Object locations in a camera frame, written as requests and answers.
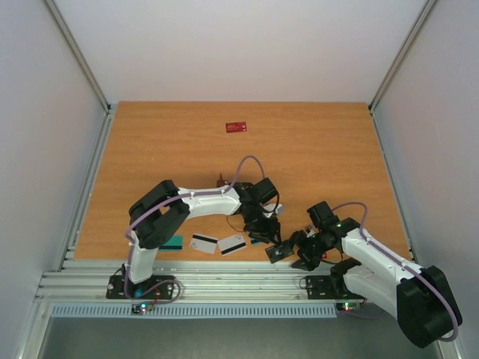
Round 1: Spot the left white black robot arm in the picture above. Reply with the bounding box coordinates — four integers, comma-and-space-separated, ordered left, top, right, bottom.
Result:
123, 177, 280, 298

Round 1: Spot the left aluminium corner post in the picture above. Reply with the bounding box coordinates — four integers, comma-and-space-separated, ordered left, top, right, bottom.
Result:
41, 0, 112, 111

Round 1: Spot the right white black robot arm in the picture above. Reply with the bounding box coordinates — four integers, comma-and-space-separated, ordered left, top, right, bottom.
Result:
280, 201, 463, 348

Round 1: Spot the white card left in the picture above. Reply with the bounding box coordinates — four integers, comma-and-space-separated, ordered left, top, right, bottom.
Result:
189, 233, 218, 254

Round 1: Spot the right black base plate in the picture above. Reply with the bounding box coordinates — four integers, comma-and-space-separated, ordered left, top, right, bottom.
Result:
305, 275, 364, 301

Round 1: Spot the black VIP card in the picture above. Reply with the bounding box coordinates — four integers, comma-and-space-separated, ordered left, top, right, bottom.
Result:
265, 243, 294, 264

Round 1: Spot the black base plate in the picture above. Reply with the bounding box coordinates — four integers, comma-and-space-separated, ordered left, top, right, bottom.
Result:
305, 275, 364, 301
106, 274, 175, 300

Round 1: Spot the small circuit board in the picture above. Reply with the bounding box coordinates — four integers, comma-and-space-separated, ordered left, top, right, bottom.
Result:
336, 301, 362, 312
131, 302, 154, 315

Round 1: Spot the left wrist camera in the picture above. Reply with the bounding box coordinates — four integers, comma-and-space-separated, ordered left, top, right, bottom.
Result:
263, 203, 284, 218

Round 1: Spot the right aluminium corner post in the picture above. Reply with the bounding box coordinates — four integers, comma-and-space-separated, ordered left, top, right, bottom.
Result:
367, 0, 441, 111

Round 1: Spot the white card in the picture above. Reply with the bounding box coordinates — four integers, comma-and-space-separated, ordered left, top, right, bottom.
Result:
217, 233, 246, 256
189, 233, 218, 254

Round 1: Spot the brown leather card holder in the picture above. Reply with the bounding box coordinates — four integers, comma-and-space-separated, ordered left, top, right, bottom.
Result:
216, 173, 230, 188

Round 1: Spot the grey slotted cable duct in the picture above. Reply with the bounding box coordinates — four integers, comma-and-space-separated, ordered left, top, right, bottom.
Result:
51, 303, 337, 319

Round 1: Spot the white card right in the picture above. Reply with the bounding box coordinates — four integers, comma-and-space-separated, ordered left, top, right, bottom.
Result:
217, 233, 246, 256

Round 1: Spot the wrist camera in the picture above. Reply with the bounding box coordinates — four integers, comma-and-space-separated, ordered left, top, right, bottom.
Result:
263, 203, 284, 218
305, 225, 316, 237

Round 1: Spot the aluminium corner post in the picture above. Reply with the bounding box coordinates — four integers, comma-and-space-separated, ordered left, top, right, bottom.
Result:
367, 0, 441, 111
41, 0, 112, 111

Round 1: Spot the teal card left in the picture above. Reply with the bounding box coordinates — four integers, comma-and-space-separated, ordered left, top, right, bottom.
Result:
159, 235, 183, 251

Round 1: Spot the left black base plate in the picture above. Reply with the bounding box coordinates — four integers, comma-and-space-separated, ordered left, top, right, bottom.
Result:
106, 274, 175, 300

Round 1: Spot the right small circuit board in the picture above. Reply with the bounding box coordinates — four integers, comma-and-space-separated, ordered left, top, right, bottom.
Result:
336, 301, 362, 312

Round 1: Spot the teal card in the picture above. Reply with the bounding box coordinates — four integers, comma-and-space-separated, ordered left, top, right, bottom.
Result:
159, 235, 183, 251
249, 237, 263, 245

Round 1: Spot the teal card right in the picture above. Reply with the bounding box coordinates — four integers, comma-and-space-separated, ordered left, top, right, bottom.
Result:
249, 237, 263, 245

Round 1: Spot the red card far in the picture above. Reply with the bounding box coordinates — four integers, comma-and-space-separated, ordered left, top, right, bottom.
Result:
225, 122, 248, 133

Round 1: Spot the left small circuit board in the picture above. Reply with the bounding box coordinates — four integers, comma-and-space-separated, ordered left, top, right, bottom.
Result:
131, 302, 154, 315

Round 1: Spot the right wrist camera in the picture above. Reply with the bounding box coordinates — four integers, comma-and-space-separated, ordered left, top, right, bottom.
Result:
305, 225, 316, 237

